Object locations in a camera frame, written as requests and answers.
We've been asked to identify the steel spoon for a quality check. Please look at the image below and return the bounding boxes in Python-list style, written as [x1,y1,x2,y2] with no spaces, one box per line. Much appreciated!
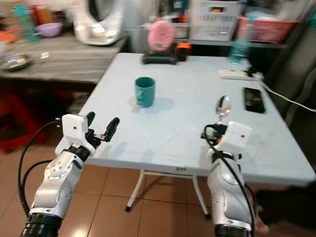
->
[214,95,233,125]

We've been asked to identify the green mug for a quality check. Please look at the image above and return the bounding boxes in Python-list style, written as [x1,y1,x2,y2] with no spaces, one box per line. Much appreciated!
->
[134,77,156,109]

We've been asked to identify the black phone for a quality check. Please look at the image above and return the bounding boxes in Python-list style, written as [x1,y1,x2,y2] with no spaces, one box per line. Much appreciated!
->
[242,87,267,115]

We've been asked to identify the white power strip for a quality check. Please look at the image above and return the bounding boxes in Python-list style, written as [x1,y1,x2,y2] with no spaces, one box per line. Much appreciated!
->
[218,69,258,81]

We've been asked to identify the grey wooden side table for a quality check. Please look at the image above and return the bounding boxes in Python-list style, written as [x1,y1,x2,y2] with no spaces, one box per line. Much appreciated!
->
[0,34,127,83]

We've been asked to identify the white folding table legs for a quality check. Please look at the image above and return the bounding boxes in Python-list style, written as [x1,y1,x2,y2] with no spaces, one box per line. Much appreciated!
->
[124,169,212,220]

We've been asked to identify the red plastic stool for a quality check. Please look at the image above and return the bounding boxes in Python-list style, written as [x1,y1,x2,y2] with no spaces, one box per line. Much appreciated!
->
[0,91,43,154]

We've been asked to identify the black flat base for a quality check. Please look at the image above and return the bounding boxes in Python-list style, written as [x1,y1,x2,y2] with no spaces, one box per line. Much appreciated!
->
[142,49,179,66]

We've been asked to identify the orange and black device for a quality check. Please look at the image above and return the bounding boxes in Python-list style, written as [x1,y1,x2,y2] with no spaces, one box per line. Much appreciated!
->
[175,41,194,63]

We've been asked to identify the steel bowl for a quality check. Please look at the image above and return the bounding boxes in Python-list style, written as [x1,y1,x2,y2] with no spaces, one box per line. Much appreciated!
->
[0,53,32,72]

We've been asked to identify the purple plastic bowl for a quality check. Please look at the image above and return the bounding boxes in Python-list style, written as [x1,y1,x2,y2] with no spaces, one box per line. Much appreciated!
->
[36,22,63,39]

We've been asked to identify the pink round fan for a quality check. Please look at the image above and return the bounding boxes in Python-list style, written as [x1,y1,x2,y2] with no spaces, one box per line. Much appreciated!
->
[148,19,176,52]

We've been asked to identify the white plastic basket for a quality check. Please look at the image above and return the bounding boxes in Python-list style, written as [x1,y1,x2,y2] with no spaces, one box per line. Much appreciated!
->
[190,0,248,41]

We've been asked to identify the teal drinking bottle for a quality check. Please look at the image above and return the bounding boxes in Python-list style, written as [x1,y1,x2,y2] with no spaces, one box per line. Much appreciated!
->
[13,4,39,43]

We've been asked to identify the red plastic basket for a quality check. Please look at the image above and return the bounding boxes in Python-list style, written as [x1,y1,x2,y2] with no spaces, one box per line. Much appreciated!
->
[236,16,300,45]

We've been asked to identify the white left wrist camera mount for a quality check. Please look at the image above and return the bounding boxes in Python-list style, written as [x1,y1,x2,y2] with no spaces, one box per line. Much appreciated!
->
[61,114,93,155]

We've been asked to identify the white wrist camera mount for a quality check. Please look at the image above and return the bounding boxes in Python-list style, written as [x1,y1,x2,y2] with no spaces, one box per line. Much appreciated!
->
[61,114,93,155]
[216,121,253,159]

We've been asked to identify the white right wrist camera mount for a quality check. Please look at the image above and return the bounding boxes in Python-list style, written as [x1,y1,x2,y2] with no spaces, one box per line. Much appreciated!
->
[216,121,253,159]

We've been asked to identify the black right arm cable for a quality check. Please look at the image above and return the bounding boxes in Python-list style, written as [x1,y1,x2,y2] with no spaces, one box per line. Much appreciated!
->
[202,130,258,234]

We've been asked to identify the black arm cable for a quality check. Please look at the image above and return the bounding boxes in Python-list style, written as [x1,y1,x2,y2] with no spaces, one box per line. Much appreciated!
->
[202,130,258,234]
[17,119,66,219]

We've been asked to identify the white power cable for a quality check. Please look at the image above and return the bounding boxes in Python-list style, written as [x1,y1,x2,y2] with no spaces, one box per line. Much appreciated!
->
[255,73,316,114]

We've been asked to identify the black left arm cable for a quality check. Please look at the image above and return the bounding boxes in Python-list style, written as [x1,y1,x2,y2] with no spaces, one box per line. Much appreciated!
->
[17,119,66,219]

